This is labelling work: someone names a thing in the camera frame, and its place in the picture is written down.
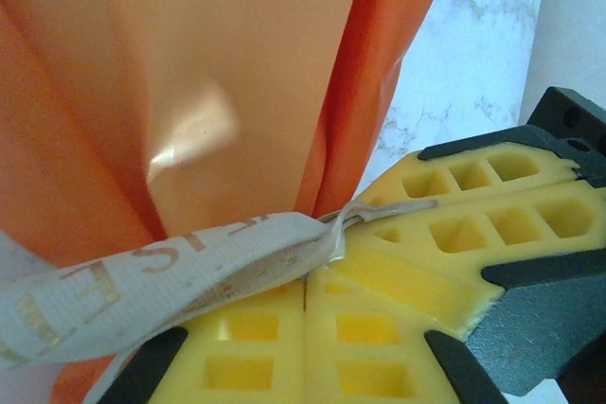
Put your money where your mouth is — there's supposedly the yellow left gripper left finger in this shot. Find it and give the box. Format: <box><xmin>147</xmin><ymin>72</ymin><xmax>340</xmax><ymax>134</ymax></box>
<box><xmin>83</xmin><ymin>274</ymin><xmax>308</xmax><ymax>404</ymax></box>

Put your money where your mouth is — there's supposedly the orange wrapping paper sheet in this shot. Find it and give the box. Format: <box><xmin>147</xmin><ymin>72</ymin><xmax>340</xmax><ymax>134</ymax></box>
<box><xmin>0</xmin><ymin>0</ymin><xmax>447</xmax><ymax>404</ymax></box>

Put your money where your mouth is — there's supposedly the cream ribbon with gold print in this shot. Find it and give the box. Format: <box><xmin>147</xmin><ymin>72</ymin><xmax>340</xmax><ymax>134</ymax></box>
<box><xmin>0</xmin><ymin>199</ymin><xmax>440</xmax><ymax>371</ymax></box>

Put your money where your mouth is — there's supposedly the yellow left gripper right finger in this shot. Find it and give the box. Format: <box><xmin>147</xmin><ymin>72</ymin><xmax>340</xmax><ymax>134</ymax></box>
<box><xmin>305</xmin><ymin>270</ymin><xmax>508</xmax><ymax>404</ymax></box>

